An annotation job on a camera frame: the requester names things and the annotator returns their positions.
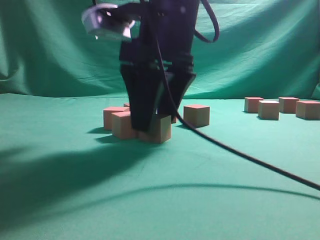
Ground green cloth backdrop and cover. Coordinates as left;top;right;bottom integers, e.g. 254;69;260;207
0;0;320;240

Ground edge pink cube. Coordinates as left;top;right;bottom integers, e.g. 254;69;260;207
183;104;210;128

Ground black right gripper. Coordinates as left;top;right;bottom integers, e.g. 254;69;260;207
119;0;199;132

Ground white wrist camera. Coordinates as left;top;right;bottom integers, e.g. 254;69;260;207
81;3;136;41

